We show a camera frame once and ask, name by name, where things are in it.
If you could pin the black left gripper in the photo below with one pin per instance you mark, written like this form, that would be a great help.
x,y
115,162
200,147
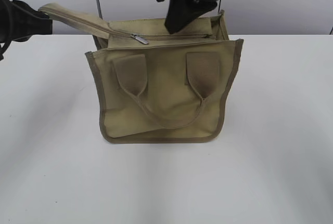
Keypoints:
x,y
19,21

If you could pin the yellow canvas bag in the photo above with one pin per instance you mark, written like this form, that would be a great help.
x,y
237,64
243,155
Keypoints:
x,y
172,90

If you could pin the silver zipper pull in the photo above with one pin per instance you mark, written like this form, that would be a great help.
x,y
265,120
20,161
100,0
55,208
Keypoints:
x,y
139,39

